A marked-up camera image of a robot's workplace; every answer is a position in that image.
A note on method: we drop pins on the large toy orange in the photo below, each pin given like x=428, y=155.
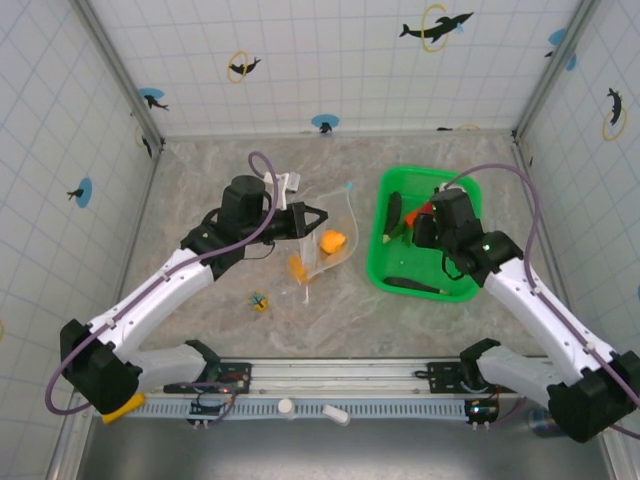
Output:
x=332, y=242

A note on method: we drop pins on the clear zip-top bag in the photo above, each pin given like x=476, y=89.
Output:
x=340, y=220

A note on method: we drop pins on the small toy orange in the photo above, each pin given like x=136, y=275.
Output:
x=297, y=267

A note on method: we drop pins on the orange toy carrot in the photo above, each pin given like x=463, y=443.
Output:
x=412, y=217

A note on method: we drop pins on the green plastic basket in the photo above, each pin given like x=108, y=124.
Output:
x=415, y=265

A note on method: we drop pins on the long dark toy zucchini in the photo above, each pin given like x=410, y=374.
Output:
x=410, y=283

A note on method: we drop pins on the dark green cucumber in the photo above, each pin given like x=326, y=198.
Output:
x=394, y=210

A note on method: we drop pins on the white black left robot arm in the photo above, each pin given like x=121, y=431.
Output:
x=160, y=285

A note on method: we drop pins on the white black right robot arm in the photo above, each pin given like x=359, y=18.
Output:
x=530, y=300

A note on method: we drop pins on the white round cap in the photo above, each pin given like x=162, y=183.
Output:
x=285, y=406

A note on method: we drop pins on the white plastic tube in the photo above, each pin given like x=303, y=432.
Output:
x=336, y=414

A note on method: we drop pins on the cup of white sticks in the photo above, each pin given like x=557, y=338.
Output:
x=540, y=422

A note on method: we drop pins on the aluminium side frame bar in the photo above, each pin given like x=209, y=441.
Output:
x=135, y=230
x=540, y=220

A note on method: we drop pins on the aluminium rear frame bar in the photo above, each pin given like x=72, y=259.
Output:
x=400, y=133

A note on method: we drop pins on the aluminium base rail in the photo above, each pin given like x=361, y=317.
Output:
x=340, y=372

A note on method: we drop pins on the aluminium frame post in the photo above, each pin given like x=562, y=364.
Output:
x=555, y=70
x=120, y=75

